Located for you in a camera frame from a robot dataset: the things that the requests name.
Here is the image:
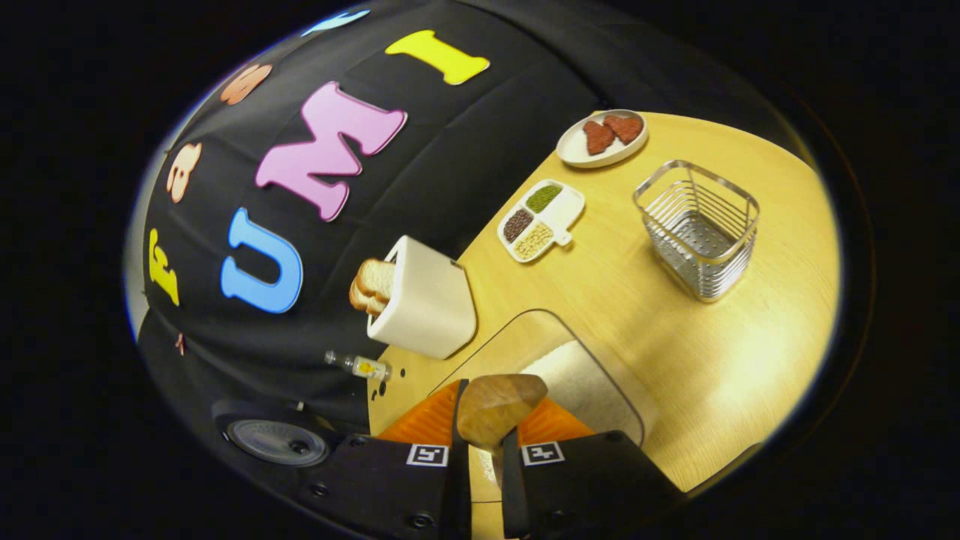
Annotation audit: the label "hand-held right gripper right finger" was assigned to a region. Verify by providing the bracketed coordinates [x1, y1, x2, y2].
[501, 396, 687, 539]

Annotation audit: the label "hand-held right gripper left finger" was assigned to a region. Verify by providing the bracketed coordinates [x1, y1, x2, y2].
[311, 379, 472, 540]

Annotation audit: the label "white rice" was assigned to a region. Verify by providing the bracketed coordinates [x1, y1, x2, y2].
[521, 340, 643, 445]

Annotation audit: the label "wooden spoon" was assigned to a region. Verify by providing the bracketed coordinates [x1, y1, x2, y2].
[456, 373, 549, 455]

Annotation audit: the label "dark blue rice cooker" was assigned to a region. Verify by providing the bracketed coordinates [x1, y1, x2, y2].
[212, 400, 340, 470]

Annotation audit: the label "metal wire chopstick holder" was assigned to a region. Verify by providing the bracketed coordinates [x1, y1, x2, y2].
[634, 160, 760, 302]

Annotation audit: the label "glass bottle yellow label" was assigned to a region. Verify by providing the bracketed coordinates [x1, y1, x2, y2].
[324, 350, 392, 382]

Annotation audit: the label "white toaster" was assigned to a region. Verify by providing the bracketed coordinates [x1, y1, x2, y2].
[367, 235, 478, 359]

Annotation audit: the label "white divided bean dish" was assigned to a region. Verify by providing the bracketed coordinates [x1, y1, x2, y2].
[497, 178, 586, 263]

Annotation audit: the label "round white plate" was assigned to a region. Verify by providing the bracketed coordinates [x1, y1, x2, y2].
[556, 109, 649, 169]

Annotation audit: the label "red heart-shaped meat piece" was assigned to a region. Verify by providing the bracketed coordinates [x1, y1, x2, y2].
[604, 114, 644, 146]
[583, 120, 616, 156]

